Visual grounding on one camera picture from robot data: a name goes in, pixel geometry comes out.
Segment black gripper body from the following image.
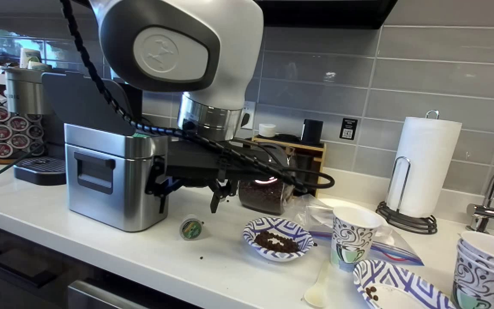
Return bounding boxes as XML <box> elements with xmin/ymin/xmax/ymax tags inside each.
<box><xmin>166</xmin><ymin>137</ymin><xmax>247</xmax><ymax>186</ymax></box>

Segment green lid coffee pod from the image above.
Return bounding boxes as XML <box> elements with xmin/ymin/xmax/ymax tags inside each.
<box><xmin>178</xmin><ymin>214</ymin><xmax>207</xmax><ymax>241</ymax></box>

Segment dark grey bin lid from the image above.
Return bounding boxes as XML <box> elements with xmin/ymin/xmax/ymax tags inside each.
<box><xmin>39</xmin><ymin>70</ymin><xmax>140</xmax><ymax>137</ymax></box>

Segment stainless steel countertop bin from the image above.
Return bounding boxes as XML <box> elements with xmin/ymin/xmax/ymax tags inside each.
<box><xmin>63</xmin><ymin>121</ymin><xmax>171</xmax><ymax>233</ymax></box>

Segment glass coffee jar chrome lid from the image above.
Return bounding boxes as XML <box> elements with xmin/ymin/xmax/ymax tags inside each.
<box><xmin>236</xmin><ymin>142</ymin><xmax>295</xmax><ymax>216</ymax></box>

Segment coffee pod carousel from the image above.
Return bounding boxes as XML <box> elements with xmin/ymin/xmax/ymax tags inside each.
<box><xmin>0</xmin><ymin>92</ymin><xmax>48</xmax><ymax>166</ymax></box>

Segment silver black Keurig coffee machine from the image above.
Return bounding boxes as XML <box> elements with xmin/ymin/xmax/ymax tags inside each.
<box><xmin>3</xmin><ymin>63</ymin><xmax>68</xmax><ymax>186</ymax></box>

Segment small patterned plate with grounds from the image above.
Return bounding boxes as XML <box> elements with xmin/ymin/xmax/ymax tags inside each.
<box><xmin>241</xmin><ymin>214</ymin><xmax>317</xmax><ymax>264</ymax></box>

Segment small white cap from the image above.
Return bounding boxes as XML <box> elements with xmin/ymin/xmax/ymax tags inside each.
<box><xmin>257</xmin><ymin>121</ymin><xmax>277</xmax><ymax>138</ymax></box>

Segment wooden countertop rack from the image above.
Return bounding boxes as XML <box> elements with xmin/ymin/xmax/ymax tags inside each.
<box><xmin>248</xmin><ymin>133</ymin><xmax>329</xmax><ymax>197</ymax></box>

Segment black box on rack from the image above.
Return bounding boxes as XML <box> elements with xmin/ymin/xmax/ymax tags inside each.
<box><xmin>301</xmin><ymin>118</ymin><xmax>324</xmax><ymax>147</ymax></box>

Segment stainless steel dishwasher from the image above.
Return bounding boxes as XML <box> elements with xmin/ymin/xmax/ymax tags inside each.
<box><xmin>65</xmin><ymin>277</ymin><xmax>202</xmax><ymax>309</ymax></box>

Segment white plastic spoon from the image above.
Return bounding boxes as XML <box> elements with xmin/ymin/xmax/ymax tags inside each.
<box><xmin>303</xmin><ymin>260</ymin><xmax>332</xmax><ymax>309</ymax></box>

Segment patterned paper cup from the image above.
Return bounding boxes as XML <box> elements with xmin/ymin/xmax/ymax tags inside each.
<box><xmin>329</xmin><ymin>204</ymin><xmax>384</xmax><ymax>272</ymax></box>

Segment dark wooden cabinet drawers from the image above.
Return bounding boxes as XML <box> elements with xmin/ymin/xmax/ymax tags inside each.
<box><xmin>0</xmin><ymin>219</ymin><xmax>97</xmax><ymax>309</ymax></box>

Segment blue white patterned plate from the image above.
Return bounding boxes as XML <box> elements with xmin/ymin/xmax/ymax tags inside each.
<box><xmin>351</xmin><ymin>257</ymin><xmax>459</xmax><ymax>309</ymax></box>

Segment chrome sink faucet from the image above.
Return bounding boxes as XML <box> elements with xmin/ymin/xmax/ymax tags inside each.
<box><xmin>466</xmin><ymin>162</ymin><xmax>494</xmax><ymax>233</ymax></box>

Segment patterned ceramic bowl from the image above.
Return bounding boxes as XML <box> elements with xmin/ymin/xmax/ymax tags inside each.
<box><xmin>456</xmin><ymin>229</ymin><xmax>494</xmax><ymax>271</ymax></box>
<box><xmin>451</xmin><ymin>250</ymin><xmax>494</xmax><ymax>309</ymax></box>

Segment black wall plate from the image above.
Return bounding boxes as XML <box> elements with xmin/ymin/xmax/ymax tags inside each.
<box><xmin>337</xmin><ymin>116</ymin><xmax>358</xmax><ymax>140</ymax></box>

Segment black wire towel holder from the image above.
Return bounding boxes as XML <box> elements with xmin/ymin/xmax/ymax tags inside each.
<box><xmin>373</xmin><ymin>107</ymin><xmax>442</xmax><ymax>236</ymax></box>

